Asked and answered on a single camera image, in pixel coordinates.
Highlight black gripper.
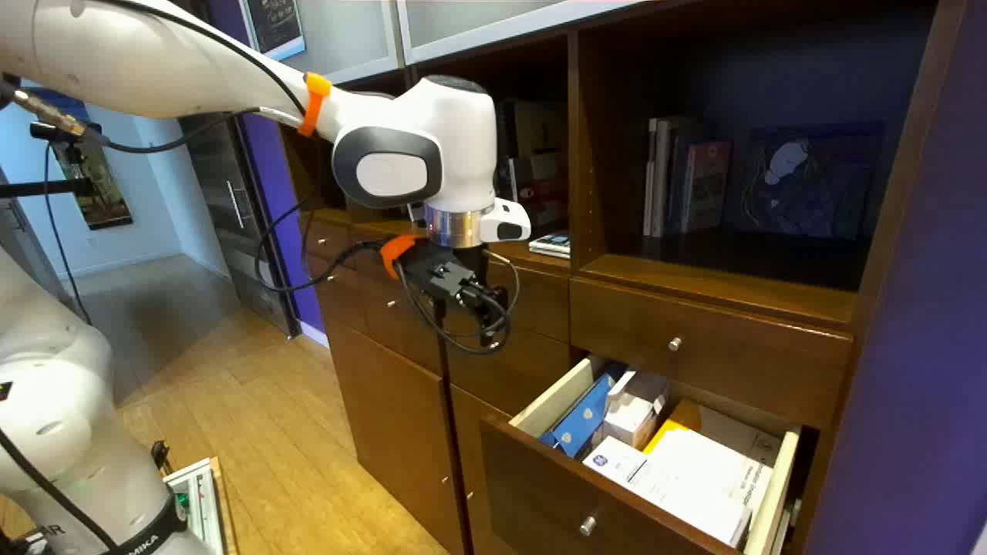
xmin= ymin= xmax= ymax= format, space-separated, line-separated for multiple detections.
xmin=396 ymin=239 xmax=512 ymax=344

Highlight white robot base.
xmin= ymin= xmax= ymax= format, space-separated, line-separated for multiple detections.
xmin=0 ymin=253 xmax=213 ymax=555

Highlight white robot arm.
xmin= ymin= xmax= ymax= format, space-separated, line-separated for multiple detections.
xmin=0 ymin=0 xmax=531 ymax=350

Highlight blue box in drawer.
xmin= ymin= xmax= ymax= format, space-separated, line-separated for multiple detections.
xmin=544 ymin=377 xmax=613 ymax=457

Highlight open lower wooden drawer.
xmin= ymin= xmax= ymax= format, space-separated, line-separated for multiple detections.
xmin=482 ymin=357 xmax=799 ymax=555

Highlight white papers in drawer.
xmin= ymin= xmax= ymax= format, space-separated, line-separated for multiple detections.
xmin=629 ymin=421 xmax=770 ymax=550

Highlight small white device on shelf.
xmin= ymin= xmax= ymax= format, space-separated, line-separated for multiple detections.
xmin=527 ymin=234 xmax=571 ymax=260

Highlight small white box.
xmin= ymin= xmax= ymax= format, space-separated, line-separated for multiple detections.
xmin=606 ymin=397 xmax=656 ymax=447

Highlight books on shelf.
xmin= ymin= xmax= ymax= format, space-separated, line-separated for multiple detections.
xmin=641 ymin=117 xmax=730 ymax=238

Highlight dark wooden cabinet unit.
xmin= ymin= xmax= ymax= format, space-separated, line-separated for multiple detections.
xmin=284 ymin=0 xmax=987 ymax=555

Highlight dark picture on shelf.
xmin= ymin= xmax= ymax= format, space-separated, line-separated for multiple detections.
xmin=733 ymin=120 xmax=882 ymax=239

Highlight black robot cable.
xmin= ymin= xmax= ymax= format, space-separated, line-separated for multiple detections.
xmin=235 ymin=196 xmax=413 ymax=301

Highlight framed picture on wall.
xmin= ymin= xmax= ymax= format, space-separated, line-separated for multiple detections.
xmin=53 ymin=138 xmax=134 ymax=231

